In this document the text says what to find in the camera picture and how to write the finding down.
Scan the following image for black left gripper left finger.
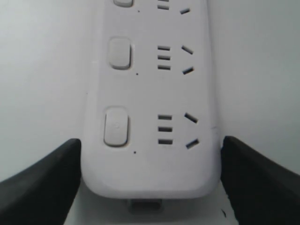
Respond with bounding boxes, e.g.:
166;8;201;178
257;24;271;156
0;138;82;225

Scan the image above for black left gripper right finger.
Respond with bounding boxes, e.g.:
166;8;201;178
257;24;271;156
221;136;300;225

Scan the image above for white five-outlet power strip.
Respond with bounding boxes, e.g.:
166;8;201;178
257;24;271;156
81;0;221;210

